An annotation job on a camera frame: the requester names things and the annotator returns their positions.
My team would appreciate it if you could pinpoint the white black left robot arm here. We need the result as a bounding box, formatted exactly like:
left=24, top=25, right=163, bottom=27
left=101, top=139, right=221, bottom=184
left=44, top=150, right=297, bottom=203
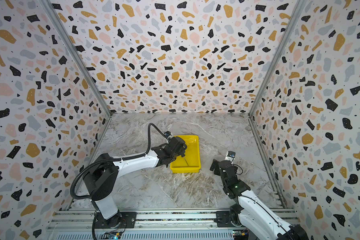
left=78, top=137, right=187, bottom=228

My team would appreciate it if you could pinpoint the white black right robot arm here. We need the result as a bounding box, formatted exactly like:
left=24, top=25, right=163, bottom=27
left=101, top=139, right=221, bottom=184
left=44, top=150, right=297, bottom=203
left=210, top=160, right=308, bottom=240

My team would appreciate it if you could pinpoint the yellow plastic bin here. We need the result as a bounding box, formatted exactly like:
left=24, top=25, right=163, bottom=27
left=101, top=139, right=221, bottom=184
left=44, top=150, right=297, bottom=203
left=170, top=135, right=201, bottom=174

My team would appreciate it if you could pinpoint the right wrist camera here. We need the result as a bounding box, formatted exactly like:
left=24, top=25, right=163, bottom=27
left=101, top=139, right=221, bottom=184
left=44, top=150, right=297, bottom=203
left=225, top=151, right=236, bottom=163

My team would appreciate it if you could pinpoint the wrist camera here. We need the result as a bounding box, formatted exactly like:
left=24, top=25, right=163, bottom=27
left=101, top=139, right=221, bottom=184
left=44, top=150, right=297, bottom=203
left=164, top=131, right=173, bottom=142
left=225, top=151, right=236, bottom=163

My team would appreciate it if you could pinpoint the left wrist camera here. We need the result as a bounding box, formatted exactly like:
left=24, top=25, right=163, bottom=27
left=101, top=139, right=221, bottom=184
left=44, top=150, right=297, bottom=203
left=164, top=131, right=173, bottom=142

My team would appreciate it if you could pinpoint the black corrugated cable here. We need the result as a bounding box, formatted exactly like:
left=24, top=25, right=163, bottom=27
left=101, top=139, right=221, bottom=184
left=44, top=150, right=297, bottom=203
left=69, top=122, right=169, bottom=201

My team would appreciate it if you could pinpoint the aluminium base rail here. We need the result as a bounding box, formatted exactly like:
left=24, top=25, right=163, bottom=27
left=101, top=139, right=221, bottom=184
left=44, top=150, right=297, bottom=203
left=44, top=206, right=301, bottom=240

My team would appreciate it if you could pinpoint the aluminium corner post right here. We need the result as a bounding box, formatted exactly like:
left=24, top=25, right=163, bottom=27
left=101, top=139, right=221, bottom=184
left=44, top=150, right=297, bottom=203
left=249, top=0, right=307, bottom=119

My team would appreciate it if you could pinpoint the aluminium corner post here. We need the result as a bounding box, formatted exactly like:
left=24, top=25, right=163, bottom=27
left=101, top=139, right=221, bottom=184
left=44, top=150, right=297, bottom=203
left=249, top=0, right=307, bottom=119
left=40, top=1, right=112, bottom=118

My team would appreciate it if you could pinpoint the aluminium corner post left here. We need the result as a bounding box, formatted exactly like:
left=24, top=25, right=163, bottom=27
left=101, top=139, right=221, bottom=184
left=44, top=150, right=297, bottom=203
left=40, top=1, right=112, bottom=118

